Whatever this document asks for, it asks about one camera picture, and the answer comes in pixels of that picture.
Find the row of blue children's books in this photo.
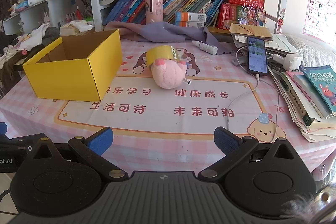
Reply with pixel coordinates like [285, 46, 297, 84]
[106, 0, 226, 28]

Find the white power adapter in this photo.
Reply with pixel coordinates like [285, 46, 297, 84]
[285, 53, 302, 71]

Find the dark grey garment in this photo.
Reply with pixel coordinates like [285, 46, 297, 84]
[43, 27, 63, 42]

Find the blue tissue pack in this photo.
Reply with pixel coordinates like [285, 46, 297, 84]
[14, 1, 29, 12]

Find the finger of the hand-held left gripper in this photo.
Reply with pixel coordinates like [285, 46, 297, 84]
[0, 122, 40, 156]

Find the yellow tape roll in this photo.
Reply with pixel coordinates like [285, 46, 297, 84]
[146, 45, 182, 71]

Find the black smartphone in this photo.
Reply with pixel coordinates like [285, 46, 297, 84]
[247, 36, 269, 76]

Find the red cartoon wall sticker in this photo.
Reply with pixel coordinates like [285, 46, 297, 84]
[276, 10, 286, 33]

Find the stack of books and papers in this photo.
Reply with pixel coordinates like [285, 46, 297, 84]
[268, 64, 336, 143]

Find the white charging cable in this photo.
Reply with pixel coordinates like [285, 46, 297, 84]
[226, 73, 263, 132]

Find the yellow cardboard box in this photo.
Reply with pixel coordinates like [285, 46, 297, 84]
[22, 29, 123, 102]

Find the brown paper envelope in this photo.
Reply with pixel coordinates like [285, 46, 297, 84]
[230, 23, 273, 41]

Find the pink cylindrical bottle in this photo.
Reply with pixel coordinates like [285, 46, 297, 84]
[145, 0, 164, 24]

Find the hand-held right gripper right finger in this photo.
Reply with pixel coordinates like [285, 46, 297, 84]
[198, 127, 300, 182]

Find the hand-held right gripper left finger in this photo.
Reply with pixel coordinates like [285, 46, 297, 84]
[28, 127, 130, 182]

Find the stack of loose papers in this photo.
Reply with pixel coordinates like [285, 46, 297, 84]
[234, 32, 298, 56]

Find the person's fluffy clothing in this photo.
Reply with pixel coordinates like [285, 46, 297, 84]
[282, 182, 336, 224]

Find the white side shelf unit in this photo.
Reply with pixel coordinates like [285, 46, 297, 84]
[3, 0, 91, 35]

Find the grey quilted blanket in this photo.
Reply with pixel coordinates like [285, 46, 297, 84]
[285, 34, 336, 72]

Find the pink plush toy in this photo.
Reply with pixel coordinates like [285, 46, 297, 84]
[152, 58, 190, 89]

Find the brown garment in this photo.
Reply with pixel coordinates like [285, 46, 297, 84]
[0, 51, 30, 85]

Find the white printed t-shirt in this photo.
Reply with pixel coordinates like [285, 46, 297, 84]
[13, 23, 50, 50]

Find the pink and lilac cloth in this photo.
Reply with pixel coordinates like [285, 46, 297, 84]
[105, 21, 229, 55]

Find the orange white medicine box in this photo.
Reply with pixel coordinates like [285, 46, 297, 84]
[175, 12, 207, 22]
[175, 21, 206, 28]

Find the pink checked printed tablecloth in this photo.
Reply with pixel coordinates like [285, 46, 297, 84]
[0, 38, 336, 177]

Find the white spray bottle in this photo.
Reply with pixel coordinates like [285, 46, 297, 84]
[192, 40, 218, 55]

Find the teal picture book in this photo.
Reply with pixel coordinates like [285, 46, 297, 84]
[299, 64, 336, 119]

